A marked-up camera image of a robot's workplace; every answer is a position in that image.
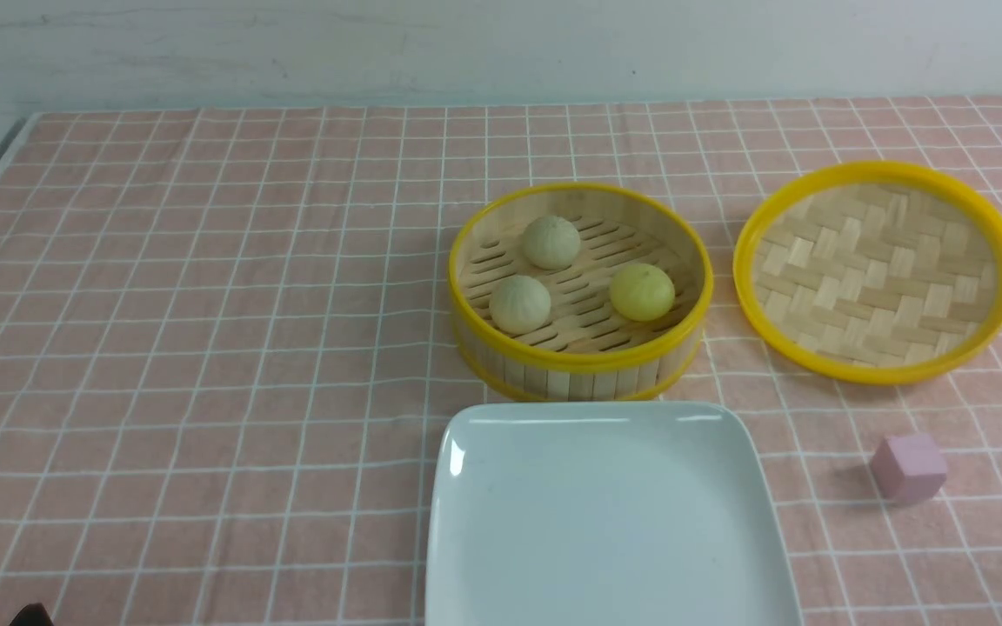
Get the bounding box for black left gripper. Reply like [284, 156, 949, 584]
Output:
[10, 603, 53, 626]

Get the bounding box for white square plate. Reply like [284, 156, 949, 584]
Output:
[424, 401, 804, 625]

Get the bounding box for yellow-rimmed bamboo steamer basket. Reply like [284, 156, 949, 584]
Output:
[448, 182, 713, 402]

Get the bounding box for white steamed bun front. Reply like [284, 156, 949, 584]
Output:
[489, 275, 551, 336]

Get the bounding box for pink checkered tablecloth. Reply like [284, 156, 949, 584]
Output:
[0, 97, 1002, 625]

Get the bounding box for pink cube block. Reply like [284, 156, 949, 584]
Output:
[868, 433, 949, 504]

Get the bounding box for white steamed bun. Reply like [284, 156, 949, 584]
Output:
[520, 215, 582, 270]
[489, 275, 551, 336]

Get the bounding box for yellow-rimmed woven steamer lid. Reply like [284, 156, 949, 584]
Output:
[732, 160, 1002, 387]

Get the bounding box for yellow steamed bun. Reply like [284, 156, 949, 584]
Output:
[609, 264, 675, 323]

